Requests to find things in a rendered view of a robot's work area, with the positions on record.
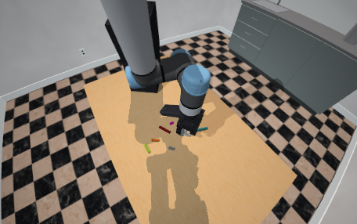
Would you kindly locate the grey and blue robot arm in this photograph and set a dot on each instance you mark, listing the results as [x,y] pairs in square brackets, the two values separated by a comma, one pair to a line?
[131,24]

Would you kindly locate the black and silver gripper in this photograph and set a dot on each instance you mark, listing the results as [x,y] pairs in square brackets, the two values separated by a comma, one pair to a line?
[190,123]

